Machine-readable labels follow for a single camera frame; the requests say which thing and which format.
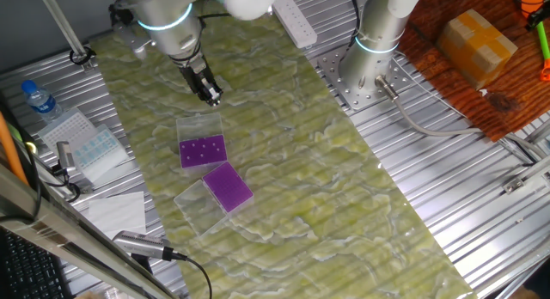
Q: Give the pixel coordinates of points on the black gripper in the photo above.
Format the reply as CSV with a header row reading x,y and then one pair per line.
x,y
197,80

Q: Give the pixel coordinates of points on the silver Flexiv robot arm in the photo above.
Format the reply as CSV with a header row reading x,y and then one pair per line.
x,y
172,28

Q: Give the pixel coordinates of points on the purple rack pipette tip box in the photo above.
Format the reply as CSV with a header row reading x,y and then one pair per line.
x,y
210,160
230,189

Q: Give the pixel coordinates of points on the blue tips pipette box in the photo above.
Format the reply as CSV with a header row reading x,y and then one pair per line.
x,y
101,155

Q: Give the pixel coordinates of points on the white rack pipette tip box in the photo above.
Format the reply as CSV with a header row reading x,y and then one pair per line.
x,y
69,127

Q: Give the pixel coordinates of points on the white power strip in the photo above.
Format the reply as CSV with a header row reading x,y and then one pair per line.
x,y
294,20

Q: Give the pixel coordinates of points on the green marble pattern mat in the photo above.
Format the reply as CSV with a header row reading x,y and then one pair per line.
x,y
301,183

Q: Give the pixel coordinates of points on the white paper sheet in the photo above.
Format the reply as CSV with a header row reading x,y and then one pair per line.
x,y
116,213

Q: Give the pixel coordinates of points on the clear water bottle blue cap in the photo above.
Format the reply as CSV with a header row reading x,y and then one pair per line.
x,y
43,103

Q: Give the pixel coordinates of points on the orange rod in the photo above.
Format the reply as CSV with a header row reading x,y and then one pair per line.
x,y
10,153

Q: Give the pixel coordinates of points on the black keyboard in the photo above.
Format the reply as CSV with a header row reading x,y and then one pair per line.
x,y
26,273

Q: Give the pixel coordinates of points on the cardboard box yellow tape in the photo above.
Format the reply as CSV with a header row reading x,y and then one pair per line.
x,y
472,50

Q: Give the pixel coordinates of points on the reddish brown wooden board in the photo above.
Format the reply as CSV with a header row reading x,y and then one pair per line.
x,y
515,105

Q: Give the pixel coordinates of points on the orange green toy shovel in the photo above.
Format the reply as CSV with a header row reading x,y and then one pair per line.
x,y
543,41

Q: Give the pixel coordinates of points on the wrist camera silver bracket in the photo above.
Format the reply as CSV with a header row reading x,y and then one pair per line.
x,y
131,37

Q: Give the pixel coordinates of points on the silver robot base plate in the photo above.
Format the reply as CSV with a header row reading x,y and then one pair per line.
x,y
350,102

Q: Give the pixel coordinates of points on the small silver camera black mount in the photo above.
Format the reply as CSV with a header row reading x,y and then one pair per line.
x,y
65,155

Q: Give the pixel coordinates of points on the large silver depth camera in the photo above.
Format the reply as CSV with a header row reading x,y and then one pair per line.
x,y
142,244

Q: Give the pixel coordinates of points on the aluminium frame pole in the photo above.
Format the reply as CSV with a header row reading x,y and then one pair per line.
x,y
60,22

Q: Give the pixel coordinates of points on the aluminium frame beam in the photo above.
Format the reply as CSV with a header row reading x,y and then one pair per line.
x,y
64,234

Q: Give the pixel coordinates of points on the small metal corner bracket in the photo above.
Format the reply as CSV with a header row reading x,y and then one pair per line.
x,y
513,185

